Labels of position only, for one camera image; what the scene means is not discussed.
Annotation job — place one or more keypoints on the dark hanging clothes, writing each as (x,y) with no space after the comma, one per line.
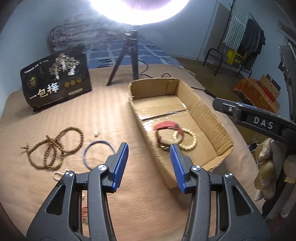
(251,43)

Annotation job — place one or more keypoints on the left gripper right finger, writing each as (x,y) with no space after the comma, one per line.
(181,169)

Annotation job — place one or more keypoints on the folded floral quilt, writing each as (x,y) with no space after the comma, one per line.
(84,29)

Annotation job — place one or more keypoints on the plush toy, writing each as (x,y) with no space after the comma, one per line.
(275,181)

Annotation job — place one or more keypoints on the orange cloth covered box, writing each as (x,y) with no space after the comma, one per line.
(252,93)

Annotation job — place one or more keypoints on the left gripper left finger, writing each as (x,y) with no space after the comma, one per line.
(116,166)

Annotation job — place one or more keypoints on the cardboard box with red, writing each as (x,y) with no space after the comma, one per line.
(269,86)

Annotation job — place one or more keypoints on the black snack bag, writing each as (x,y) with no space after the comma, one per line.
(57,78)

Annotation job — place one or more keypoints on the red cord green pendant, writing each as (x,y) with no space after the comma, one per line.
(84,215)

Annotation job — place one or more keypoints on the white striped hanging cloth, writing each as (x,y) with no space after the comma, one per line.
(238,21)

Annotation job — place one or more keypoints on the open cardboard box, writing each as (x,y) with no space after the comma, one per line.
(167,111)

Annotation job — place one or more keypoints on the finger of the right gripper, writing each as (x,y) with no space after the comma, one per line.
(262,121)

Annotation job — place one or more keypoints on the yellow crate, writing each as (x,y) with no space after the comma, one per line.
(235,59)

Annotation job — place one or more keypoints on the black clothes rack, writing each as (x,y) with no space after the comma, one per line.
(217,57)

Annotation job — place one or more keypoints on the white ring light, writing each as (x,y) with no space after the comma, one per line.
(138,12)

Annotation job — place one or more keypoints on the blue thin bangle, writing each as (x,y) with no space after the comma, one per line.
(92,144)

